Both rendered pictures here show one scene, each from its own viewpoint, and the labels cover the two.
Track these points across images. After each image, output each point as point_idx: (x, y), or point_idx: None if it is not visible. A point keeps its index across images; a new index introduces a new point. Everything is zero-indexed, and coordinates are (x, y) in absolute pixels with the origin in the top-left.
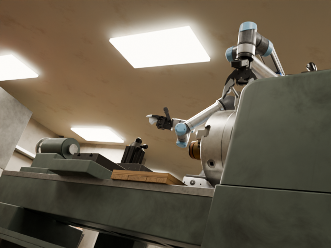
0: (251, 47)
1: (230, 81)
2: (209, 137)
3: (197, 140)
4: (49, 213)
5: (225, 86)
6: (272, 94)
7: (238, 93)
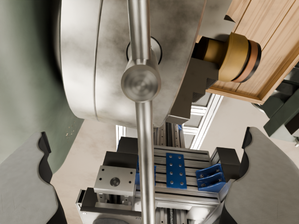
0: None
1: (273, 221)
2: None
3: (245, 47)
4: None
5: (292, 170)
6: None
7: (136, 61)
